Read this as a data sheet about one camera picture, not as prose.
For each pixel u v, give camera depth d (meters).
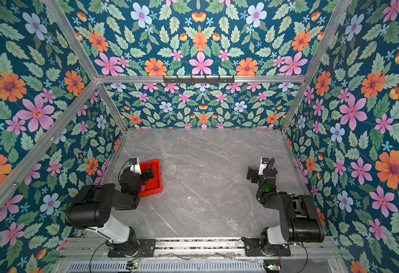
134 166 0.79
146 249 0.73
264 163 0.80
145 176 0.85
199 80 0.93
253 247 0.73
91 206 0.47
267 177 0.69
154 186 0.93
